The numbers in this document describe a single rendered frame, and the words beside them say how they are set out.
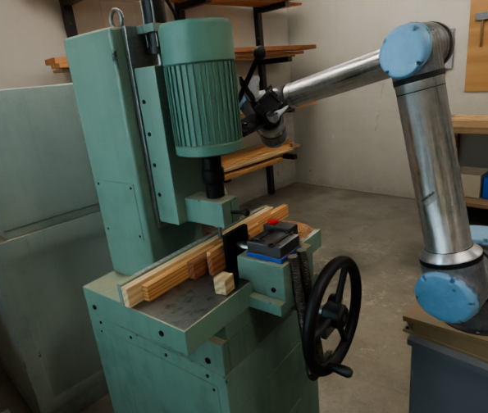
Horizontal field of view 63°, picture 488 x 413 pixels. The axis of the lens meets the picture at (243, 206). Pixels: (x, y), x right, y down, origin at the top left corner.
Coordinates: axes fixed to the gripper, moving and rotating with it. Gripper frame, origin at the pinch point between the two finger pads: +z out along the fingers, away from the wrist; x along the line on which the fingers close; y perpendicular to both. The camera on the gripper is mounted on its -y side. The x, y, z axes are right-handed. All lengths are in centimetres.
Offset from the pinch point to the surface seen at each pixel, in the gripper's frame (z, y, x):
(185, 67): 17.7, -10.4, -8.8
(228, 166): -240, -11, -74
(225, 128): 8.6, -12.5, 4.5
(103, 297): -15, -71, 8
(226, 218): -4.2, -27.3, 18.1
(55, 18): -132, -33, -204
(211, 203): -2.9, -27.7, 12.7
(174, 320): 14, -49, 32
